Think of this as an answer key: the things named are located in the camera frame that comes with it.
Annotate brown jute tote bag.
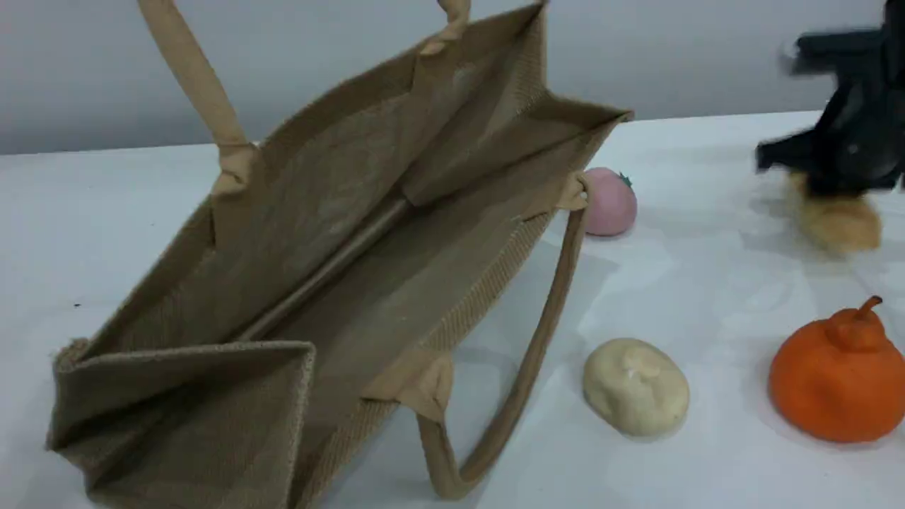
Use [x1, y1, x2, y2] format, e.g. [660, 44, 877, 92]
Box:
[46, 0, 634, 509]

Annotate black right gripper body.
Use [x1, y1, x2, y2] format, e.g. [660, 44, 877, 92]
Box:
[806, 0, 905, 199]

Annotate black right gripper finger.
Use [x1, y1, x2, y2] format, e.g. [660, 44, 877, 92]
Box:
[755, 131, 839, 176]
[780, 30, 884, 77]

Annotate long ridged bread loaf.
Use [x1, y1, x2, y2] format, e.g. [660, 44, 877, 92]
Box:
[788, 173, 883, 254]

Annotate pink peach toy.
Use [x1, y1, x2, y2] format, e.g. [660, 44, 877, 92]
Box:
[581, 168, 638, 238]

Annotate cream steamed bun toy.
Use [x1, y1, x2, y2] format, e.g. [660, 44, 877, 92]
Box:
[583, 337, 691, 438]

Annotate orange tangerine toy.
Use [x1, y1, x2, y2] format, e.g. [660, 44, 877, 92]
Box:
[769, 296, 905, 445]

